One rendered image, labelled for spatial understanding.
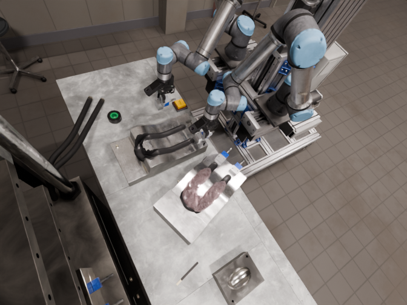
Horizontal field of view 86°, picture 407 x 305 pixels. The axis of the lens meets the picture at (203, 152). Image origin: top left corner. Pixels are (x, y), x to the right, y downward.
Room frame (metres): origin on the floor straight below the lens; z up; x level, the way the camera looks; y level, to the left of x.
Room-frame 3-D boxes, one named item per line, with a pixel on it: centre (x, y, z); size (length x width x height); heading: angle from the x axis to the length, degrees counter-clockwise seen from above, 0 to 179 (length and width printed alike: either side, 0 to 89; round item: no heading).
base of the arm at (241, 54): (1.37, 0.06, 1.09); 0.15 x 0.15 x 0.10
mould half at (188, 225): (0.42, -0.08, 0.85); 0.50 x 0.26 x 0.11; 158
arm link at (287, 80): (1.04, -0.32, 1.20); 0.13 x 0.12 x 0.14; 26
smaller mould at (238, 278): (0.08, -0.39, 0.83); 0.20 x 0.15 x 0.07; 141
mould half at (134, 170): (0.57, 0.25, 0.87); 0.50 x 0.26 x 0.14; 141
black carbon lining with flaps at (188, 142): (0.58, 0.23, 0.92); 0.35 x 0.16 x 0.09; 141
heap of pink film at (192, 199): (0.42, -0.08, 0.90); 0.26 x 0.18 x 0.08; 158
